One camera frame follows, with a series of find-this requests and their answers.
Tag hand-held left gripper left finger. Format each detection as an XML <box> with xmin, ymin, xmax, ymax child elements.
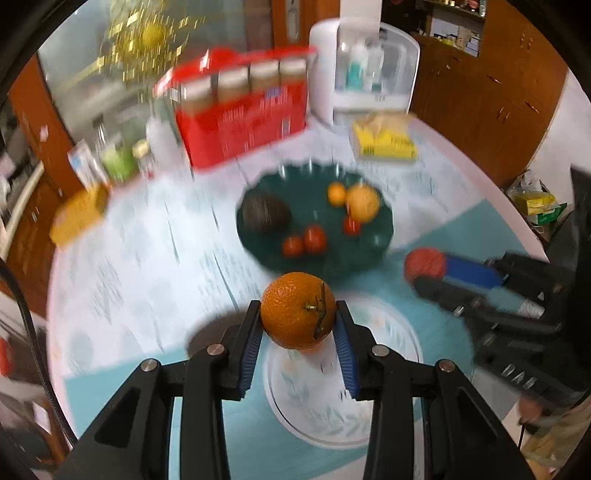
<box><xmin>69</xmin><ymin>300</ymin><xmax>264</xmax><ymax>480</ymax></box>

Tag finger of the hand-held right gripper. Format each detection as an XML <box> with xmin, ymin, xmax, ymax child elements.
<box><xmin>444</xmin><ymin>255</ymin><xmax>506</xmax><ymax>290</ymax></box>
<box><xmin>412</xmin><ymin>275</ymin><xmax>468</xmax><ymax>318</ymax></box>

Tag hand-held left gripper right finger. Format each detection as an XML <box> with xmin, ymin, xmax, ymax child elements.
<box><xmin>335</xmin><ymin>300</ymin><xmax>532</xmax><ymax>480</ymax></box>

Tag red lychee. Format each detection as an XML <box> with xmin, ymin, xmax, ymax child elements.
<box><xmin>404</xmin><ymin>248</ymin><xmax>447</xmax><ymax>283</ymax></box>

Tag orange with stem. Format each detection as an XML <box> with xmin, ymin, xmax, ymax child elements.
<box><xmin>260</xmin><ymin>272</ymin><xmax>337</xmax><ymax>350</ymax></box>

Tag white printed plate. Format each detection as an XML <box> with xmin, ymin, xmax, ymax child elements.
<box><xmin>261</xmin><ymin>295</ymin><xmax>424</xmax><ymax>449</ymax></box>

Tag dark green scalloped plate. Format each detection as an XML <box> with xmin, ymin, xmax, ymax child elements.
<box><xmin>235</xmin><ymin>161</ymin><xmax>396</xmax><ymax>283</ymax></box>

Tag large yellow orange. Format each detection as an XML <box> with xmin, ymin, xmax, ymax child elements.
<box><xmin>346</xmin><ymin>185</ymin><xmax>381</xmax><ymax>224</ymax></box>

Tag dark avocado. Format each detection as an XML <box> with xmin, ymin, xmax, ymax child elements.
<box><xmin>241</xmin><ymin>194</ymin><xmax>293</xmax><ymax>235</ymax></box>

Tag yellow green packages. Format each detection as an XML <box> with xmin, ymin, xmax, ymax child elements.
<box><xmin>507</xmin><ymin>171</ymin><xmax>568</xmax><ymax>232</ymax></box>

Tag yellow tissue box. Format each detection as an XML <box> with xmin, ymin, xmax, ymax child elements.
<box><xmin>352</xmin><ymin>113</ymin><xmax>419</xmax><ymax>161</ymax></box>

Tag brown wooden cabinet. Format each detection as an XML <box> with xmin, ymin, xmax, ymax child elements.
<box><xmin>406</xmin><ymin>0</ymin><xmax>570</xmax><ymax>188</ymax></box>

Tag flat yellow box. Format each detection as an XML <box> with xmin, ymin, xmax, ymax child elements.
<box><xmin>49</xmin><ymin>186</ymin><xmax>110</xmax><ymax>246</ymax></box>

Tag red box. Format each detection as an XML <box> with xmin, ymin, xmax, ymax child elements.
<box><xmin>154</xmin><ymin>45</ymin><xmax>319</xmax><ymax>171</ymax></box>

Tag small glass jar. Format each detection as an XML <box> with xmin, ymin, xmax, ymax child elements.
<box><xmin>132</xmin><ymin>141</ymin><xmax>155</xmax><ymax>178</ymax></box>

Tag teal bottle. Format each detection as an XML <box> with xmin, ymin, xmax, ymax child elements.
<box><xmin>346</xmin><ymin>44</ymin><xmax>368</xmax><ymax>90</ymax></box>

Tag green label oil bottle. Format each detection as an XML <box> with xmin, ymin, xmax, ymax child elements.
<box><xmin>98</xmin><ymin>124</ymin><xmax>138</xmax><ymax>184</ymax></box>

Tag white squeeze bottle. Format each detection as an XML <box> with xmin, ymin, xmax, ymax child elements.
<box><xmin>147</xmin><ymin>105</ymin><xmax>186</xmax><ymax>163</ymax></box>

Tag white countertop cabinet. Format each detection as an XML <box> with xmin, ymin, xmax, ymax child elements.
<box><xmin>308</xmin><ymin>17</ymin><xmax>421</xmax><ymax>126</ymax></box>

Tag blue and white carton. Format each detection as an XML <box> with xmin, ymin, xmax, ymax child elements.
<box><xmin>68</xmin><ymin>140</ymin><xmax>110</xmax><ymax>188</ymax></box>

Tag wooden kitchen cabinet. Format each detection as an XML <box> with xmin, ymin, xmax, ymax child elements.
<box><xmin>4</xmin><ymin>171</ymin><xmax>63</xmax><ymax>296</ymax></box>

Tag black cable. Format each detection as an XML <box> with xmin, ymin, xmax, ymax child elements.
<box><xmin>0</xmin><ymin>258</ymin><xmax>77</xmax><ymax>448</ymax></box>

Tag metal door handle plate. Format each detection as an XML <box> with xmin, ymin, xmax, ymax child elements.
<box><xmin>285</xmin><ymin>0</ymin><xmax>300</xmax><ymax>40</ymax></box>

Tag gold wire ornament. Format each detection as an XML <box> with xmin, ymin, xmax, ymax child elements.
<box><xmin>65</xmin><ymin>2</ymin><xmax>190</xmax><ymax>90</ymax></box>

